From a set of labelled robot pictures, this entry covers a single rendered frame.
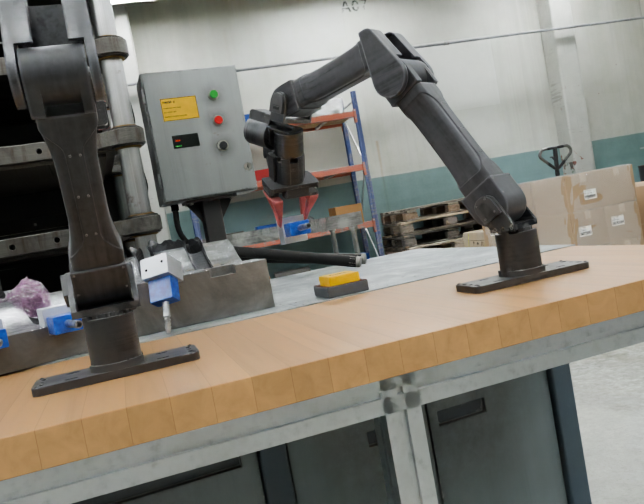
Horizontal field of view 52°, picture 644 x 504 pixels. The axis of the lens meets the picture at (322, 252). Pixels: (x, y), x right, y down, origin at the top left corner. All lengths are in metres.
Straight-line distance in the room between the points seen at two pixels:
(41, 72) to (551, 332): 0.64
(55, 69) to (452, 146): 0.59
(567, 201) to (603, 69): 5.18
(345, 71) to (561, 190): 3.82
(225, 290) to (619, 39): 9.22
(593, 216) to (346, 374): 4.33
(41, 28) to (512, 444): 1.14
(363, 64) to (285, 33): 7.21
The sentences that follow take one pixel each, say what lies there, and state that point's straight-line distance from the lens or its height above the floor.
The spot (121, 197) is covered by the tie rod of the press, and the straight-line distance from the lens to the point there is 2.60.
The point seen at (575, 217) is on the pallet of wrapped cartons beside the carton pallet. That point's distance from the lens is 4.89.
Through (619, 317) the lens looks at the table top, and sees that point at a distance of 0.93.
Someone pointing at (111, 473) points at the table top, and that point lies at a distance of 0.73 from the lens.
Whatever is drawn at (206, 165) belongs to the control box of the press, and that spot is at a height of 1.17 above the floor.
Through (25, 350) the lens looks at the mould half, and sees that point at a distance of 1.11.
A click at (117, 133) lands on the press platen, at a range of 1.92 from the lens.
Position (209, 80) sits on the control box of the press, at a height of 1.43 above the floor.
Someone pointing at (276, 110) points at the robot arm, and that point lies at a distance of 1.25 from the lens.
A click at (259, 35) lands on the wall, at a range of 8.29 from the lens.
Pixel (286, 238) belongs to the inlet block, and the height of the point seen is 0.92.
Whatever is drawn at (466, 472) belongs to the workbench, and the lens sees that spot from 1.42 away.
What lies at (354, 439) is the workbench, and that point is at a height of 0.52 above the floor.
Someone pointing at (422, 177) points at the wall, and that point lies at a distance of 8.44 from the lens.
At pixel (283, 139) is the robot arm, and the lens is 1.27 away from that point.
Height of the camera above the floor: 0.95
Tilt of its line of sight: 3 degrees down
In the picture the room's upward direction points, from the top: 10 degrees counter-clockwise
